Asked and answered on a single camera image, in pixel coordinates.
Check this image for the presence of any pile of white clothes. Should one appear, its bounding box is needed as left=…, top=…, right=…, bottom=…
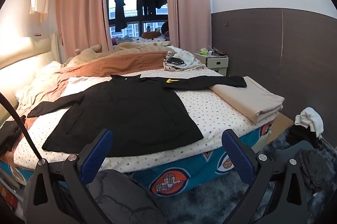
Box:
left=163, top=47, right=208, bottom=72

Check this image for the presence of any black clothes heap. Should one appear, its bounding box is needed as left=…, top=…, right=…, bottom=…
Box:
left=286, top=124, right=320, bottom=147

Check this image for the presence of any folded beige cloth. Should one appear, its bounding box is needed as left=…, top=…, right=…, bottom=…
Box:
left=209, top=76, right=285, bottom=124

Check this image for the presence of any pile of small plush toys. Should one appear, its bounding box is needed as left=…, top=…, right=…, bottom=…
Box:
left=112, top=35, right=132, bottom=45

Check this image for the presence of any black jacket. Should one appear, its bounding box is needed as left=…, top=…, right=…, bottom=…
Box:
left=27, top=74, right=247, bottom=158

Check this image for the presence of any person's grey patterned trouser leg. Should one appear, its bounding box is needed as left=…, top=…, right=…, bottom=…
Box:
left=87, top=169, right=169, bottom=224

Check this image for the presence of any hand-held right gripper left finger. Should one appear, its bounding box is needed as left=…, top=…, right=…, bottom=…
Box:
left=23, top=129, right=114, bottom=224

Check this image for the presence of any blue patterned mattress cover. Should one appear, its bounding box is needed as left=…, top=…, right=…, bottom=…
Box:
left=0, top=119, right=274, bottom=197

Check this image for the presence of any cream padded headboard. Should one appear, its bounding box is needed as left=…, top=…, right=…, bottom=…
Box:
left=0, top=33, right=61, bottom=103

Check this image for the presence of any dotted window cushion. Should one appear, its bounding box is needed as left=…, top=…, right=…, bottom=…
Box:
left=132, top=37, right=171, bottom=46

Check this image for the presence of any brown blanket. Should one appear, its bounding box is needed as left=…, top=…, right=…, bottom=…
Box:
left=11, top=51, right=174, bottom=158

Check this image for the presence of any black cable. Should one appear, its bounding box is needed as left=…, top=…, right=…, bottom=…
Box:
left=0, top=92, right=43, bottom=161

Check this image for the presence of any blue shaggy rug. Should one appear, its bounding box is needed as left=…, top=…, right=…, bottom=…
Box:
left=155, top=132, right=337, bottom=224

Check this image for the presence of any black charger with cables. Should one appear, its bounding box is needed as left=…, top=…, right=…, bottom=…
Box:
left=163, top=54, right=186, bottom=67

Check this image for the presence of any pink curtain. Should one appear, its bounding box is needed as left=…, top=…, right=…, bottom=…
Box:
left=163, top=0, right=212, bottom=49
left=55, top=0, right=111, bottom=63

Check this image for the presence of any brown plush toy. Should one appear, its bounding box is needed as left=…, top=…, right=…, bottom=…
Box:
left=142, top=31, right=162, bottom=39

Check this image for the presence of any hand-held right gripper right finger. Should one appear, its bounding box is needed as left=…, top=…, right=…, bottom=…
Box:
left=222, top=129, right=316, bottom=224

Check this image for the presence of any floral white bed sheet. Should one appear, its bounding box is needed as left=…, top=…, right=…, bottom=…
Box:
left=13, top=68, right=279, bottom=169

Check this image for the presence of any white pillow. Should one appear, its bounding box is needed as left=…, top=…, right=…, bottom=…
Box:
left=16, top=61, right=66, bottom=111

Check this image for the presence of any white cloth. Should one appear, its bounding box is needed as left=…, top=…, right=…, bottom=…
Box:
left=294, top=107, right=324, bottom=139

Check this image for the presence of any cream nightstand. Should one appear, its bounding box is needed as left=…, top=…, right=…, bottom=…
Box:
left=194, top=53, right=228, bottom=76

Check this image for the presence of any beige comforter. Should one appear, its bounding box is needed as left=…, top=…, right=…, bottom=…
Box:
left=116, top=42, right=171, bottom=56

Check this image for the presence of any beige teddy bear plush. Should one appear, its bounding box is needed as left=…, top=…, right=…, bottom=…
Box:
left=64, top=44, right=102, bottom=63

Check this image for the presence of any dark grey crumpled cloth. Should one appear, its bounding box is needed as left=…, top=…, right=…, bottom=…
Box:
left=299, top=147, right=336, bottom=188

